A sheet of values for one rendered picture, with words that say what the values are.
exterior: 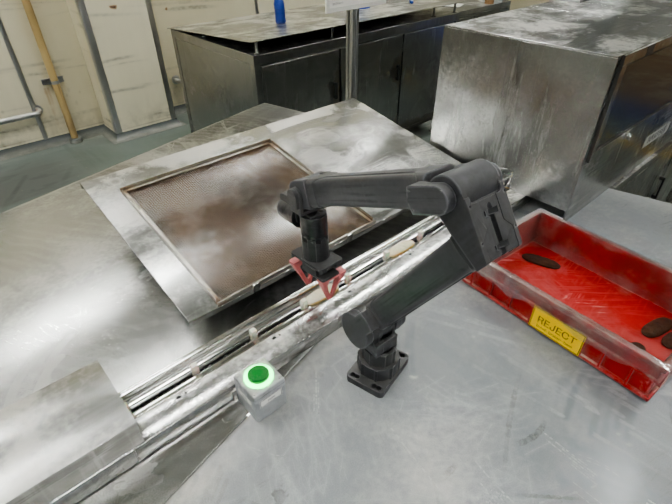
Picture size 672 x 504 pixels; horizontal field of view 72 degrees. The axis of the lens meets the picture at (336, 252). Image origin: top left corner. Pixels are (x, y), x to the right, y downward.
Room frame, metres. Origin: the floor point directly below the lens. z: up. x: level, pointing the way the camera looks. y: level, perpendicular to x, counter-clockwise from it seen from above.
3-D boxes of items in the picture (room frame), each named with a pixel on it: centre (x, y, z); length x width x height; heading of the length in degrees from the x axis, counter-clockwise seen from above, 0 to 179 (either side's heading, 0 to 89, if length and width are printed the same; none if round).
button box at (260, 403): (0.55, 0.15, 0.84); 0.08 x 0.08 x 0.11; 42
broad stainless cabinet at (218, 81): (3.68, 0.07, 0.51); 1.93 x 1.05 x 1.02; 132
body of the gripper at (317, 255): (0.80, 0.04, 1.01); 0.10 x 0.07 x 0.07; 42
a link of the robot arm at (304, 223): (0.80, 0.05, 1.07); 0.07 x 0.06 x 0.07; 38
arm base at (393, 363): (0.63, -0.09, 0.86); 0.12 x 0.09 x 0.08; 145
